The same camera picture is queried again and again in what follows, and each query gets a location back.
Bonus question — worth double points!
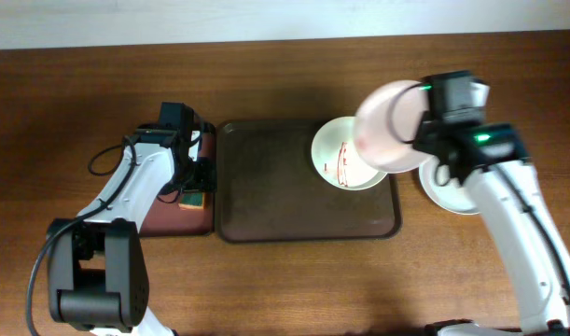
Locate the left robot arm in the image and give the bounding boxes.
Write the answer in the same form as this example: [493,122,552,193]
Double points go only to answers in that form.
[38,131,215,335]

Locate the white plate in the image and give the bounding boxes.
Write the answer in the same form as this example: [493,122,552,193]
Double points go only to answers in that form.
[418,157,479,215]

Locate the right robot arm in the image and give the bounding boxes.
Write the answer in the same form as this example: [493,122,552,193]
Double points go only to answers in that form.
[412,115,570,335]

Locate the green orange sponge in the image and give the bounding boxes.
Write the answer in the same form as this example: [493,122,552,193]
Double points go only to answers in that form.
[178,192,206,210]

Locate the cream plate with red sauce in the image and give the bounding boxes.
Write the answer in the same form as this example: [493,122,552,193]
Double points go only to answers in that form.
[311,117,387,191]

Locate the pink plate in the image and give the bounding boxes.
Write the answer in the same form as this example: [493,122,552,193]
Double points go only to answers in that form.
[354,80,431,174]

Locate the large brown tray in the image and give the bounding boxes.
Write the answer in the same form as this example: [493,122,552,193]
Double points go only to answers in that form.
[215,119,402,243]

